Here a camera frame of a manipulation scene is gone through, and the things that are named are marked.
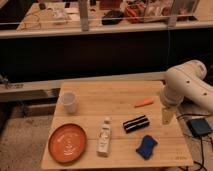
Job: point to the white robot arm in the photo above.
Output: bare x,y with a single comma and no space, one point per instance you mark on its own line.
185,81

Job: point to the black power adapter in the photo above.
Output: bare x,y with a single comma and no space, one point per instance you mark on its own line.
199,127

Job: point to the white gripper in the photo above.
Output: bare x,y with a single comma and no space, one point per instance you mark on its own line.
167,115

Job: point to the black striped box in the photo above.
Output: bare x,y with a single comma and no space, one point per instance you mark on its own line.
136,123

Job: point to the orange ceramic bowl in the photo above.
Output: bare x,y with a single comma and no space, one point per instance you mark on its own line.
67,143

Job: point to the white plastic cup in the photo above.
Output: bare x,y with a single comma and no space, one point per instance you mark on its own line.
69,101

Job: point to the metal rail beam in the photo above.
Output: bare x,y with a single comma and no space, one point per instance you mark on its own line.
51,88

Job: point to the white lotion bottle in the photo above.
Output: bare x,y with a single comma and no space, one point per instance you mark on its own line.
104,138

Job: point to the red items on shelf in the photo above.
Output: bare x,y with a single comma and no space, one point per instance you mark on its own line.
134,13

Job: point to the black bag on shelf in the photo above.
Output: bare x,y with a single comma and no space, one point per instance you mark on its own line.
112,17

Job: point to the blue sponge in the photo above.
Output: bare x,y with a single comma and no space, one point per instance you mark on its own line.
146,147

